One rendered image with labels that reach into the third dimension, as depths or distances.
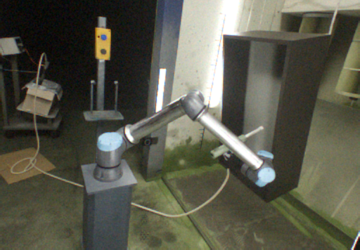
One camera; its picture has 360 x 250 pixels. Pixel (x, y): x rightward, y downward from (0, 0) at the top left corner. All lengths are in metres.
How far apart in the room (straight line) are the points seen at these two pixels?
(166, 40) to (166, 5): 0.29
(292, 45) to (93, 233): 1.66
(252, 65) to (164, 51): 0.80
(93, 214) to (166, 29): 1.58
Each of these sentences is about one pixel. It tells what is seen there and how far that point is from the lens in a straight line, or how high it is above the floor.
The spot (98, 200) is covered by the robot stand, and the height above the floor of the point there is 0.56.
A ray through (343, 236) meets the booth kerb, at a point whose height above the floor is 0.13.
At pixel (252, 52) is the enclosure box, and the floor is 1.53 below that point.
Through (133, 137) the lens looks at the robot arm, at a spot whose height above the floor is 0.89.
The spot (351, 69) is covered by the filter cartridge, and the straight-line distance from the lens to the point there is 2.65.
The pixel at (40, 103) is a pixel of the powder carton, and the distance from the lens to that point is 3.56.
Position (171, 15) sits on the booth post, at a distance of 2.24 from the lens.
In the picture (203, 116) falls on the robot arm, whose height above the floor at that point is 1.18.
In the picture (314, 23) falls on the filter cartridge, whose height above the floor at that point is 1.88.
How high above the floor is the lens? 1.57
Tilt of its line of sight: 18 degrees down
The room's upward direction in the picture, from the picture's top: 8 degrees clockwise
